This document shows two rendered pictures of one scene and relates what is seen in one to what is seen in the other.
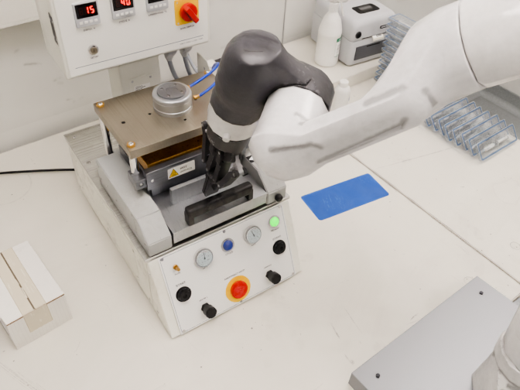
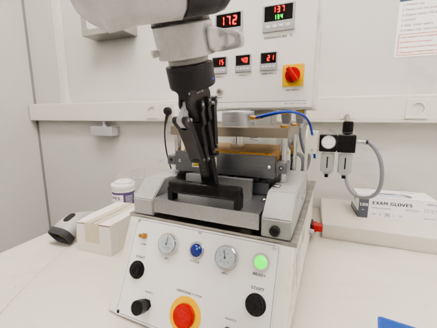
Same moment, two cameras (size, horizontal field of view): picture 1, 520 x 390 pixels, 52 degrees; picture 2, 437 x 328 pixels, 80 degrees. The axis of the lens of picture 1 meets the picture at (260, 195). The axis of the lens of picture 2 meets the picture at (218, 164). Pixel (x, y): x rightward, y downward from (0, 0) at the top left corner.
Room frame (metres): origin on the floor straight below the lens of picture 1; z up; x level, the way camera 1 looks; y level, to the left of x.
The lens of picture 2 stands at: (0.54, -0.34, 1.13)
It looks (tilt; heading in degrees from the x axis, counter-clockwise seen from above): 10 degrees down; 60
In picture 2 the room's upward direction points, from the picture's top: straight up
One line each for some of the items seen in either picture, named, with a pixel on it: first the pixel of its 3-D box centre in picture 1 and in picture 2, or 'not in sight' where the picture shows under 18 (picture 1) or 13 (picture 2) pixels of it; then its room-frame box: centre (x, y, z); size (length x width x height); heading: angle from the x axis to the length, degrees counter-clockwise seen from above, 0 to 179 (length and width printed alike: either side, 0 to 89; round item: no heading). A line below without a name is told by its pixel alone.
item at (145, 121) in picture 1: (175, 106); (249, 135); (0.94, 0.19, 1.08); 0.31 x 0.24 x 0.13; 127
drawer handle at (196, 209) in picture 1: (219, 202); (203, 193); (0.75, 0.08, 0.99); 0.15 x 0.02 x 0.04; 127
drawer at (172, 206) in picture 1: (187, 170); (230, 185); (0.86, 0.16, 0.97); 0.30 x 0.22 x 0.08; 37
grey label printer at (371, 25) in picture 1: (353, 25); not in sight; (1.79, -0.29, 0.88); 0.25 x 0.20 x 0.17; 34
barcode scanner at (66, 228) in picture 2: not in sight; (82, 221); (0.55, 0.59, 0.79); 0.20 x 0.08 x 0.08; 40
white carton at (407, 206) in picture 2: not in sight; (391, 204); (1.49, 0.11, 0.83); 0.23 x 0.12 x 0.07; 133
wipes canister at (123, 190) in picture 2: not in sight; (123, 198); (0.70, 0.66, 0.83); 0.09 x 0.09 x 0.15
